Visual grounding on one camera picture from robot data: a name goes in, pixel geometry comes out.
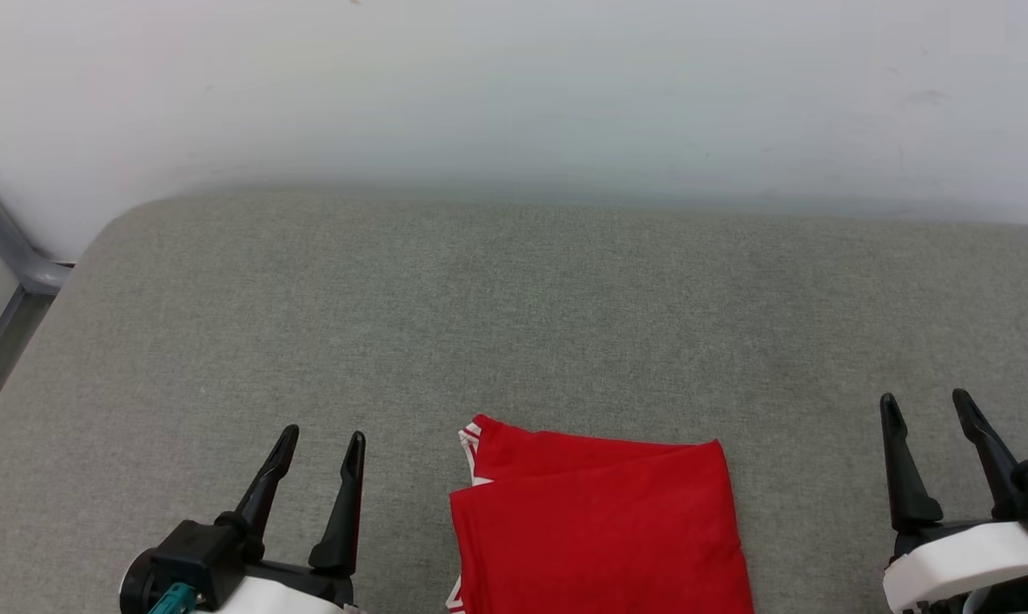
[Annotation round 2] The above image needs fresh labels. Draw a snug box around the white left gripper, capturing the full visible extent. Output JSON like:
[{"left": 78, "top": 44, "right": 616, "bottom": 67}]
[{"left": 191, "top": 424, "right": 368, "bottom": 614}]

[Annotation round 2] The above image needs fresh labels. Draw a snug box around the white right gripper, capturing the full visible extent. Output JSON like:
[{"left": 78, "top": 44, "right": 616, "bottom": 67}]
[{"left": 878, "top": 388, "right": 1028, "bottom": 614}]

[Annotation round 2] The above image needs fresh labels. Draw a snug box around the red and white jersey shirt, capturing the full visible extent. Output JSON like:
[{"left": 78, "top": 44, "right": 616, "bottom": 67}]
[{"left": 445, "top": 414, "right": 755, "bottom": 614}]

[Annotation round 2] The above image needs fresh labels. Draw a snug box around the teal cable connector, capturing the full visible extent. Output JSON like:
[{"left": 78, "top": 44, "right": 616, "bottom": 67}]
[{"left": 145, "top": 582, "right": 199, "bottom": 614}]

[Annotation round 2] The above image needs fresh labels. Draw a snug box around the grey metal frame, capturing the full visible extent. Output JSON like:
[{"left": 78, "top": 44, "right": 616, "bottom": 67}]
[{"left": 0, "top": 160, "right": 73, "bottom": 446}]

